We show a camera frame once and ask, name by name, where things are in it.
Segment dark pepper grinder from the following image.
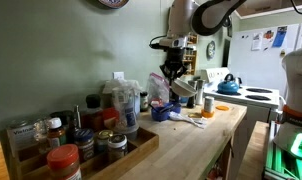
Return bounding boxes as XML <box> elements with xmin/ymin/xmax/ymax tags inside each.
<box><xmin>186</xmin><ymin>80</ymin><xmax>196</xmax><ymax>108</ymax></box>

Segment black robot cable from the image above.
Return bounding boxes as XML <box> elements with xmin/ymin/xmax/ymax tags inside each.
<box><xmin>148</xmin><ymin>34</ymin><xmax>168</xmax><ymax>51</ymax></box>

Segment round wall clock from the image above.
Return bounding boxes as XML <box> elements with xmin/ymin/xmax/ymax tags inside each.
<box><xmin>206</xmin><ymin>41</ymin><xmax>215</xmax><ymax>59</ymax></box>

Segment white wall outlet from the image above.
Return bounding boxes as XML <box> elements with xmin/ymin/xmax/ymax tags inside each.
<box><xmin>113</xmin><ymin>72</ymin><xmax>124</xmax><ymax>80</ymax></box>

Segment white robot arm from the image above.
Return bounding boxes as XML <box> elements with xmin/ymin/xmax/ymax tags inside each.
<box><xmin>160</xmin><ymin>0</ymin><xmax>302</xmax><ymax>158</ymax></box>

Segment gold lid jar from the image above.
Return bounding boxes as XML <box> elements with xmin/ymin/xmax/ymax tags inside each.
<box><xmin>97</xmin><ymin>130</ymin><xmax>113</xmax><ymax>152</ymax></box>

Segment black lid small bottle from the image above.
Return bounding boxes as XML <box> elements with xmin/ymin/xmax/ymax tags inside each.
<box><xmin>140</xmin><ymin>91</ymin><xmax>148</xmax><ymax>112</ymax></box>

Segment white labelled box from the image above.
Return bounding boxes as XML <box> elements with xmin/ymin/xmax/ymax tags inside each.
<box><xmin>6</xmin><ymin>120</ymin><xmax>37</xmax><ymax>157</ymax></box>

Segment blue tea kettle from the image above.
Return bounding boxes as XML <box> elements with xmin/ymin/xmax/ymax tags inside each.
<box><xmin>218</xmin><ymin>74</ymin><xmax>239</xmax><ymax>95</ymax></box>

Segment white measuring spoons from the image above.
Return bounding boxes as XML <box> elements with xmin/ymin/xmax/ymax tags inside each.
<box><xmin>169</xmin><ymin>112</ymin><xmax>207</xmax><ymax>129</ymax></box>

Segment plastic zip bag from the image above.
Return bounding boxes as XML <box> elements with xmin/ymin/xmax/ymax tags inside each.
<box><xmin>147</xmin><ymin>72</ymin><xmax>169</xmax><ymax>104</ymax></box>

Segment red lid spice jar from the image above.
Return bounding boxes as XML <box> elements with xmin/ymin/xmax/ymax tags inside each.
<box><xmin>46</xmin><ymin>144</ymin><xmax>82</xmax><ymax>180</ymax></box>

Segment wooden tray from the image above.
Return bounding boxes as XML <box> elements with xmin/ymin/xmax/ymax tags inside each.
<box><xmin>8</xmin><ymin>127</ymin><xmax>159</xmax><ymax>180</ymax></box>

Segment wooden butcher block cart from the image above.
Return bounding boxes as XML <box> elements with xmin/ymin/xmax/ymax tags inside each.
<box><xmin>119</xmin><ymin>101</ymin><xmax>247</xmax><ymax>180</ymax></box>

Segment orange plastic lid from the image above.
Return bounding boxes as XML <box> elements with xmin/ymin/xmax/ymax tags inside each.
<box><xmin>216</xmin><ymin>106</ymin><xmax>229</xmax><ymax>111</ymax></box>

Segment white ceramic bowl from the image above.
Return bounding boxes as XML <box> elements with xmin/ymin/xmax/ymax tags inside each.
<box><xmin>171</xmin><ymin>79</ymin><xmax>196</xmax><ymax>97</ymax></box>

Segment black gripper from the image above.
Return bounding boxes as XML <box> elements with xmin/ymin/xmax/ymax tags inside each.
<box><xmin>159</xmin><ymin>48</ymin><xmax>188</xmax><ymax>79</ymax></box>

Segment white electric stove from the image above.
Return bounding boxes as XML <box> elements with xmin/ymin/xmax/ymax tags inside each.
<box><xmin>201</xmin><ymin>67</ymin><xmax>280</xmax><ymax>123</ymax></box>

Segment blue lid jar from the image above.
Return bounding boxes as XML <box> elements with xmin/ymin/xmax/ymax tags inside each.
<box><xmin>74</xmin><ymin>129</ymin><xmax>94</xmax><ymax>162</ymax></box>

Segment blue measuring cup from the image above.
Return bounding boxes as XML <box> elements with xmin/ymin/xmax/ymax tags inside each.
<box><xmin>151</xmin><ymin>102</ymin><xmax>181</xmax><ymax>122</ymax></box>

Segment white refrigerator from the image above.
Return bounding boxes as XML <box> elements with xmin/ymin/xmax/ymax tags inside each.
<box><xmin>228</xmin><ymin>23</ymin><xmax>302</xmax><ymax>97</ymax></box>

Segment lower wooden spice rack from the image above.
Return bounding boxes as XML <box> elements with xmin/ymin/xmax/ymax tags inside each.
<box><xmin>183</xmin><ymin>47</ymin><xmax>197</xmax><ymax>75</ymax></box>

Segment decorative wall plate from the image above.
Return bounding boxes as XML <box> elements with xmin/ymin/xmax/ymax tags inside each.
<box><xmin>98</xmin><ymin>0</ymin><xmax>129</xmax><ymax>9</ymax></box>

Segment white lid dark jar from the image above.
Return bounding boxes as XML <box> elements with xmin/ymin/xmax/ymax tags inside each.
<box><xmin>108</xmin><ymin>134</ymin><xmax>128</xmax><ymax>163</ymax></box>

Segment tall plastic wrapped container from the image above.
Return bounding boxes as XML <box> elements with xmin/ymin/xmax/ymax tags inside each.
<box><xmin>112</xmin><ymin>86</ymin><xmax>139</xmax><ymax>140</ymax></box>

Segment white lid spice bottle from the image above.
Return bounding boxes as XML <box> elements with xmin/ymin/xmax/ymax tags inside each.
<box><xmin>47</xmin><ymin>117</ymin><xmax>66</xmax><ymax>149</ymax></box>

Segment dark sauce bottle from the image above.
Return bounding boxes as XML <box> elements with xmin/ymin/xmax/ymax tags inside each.
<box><xmin>81</xmin><ymin>94</ymin><xmax>104</xmax><ymax>132</ymax></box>

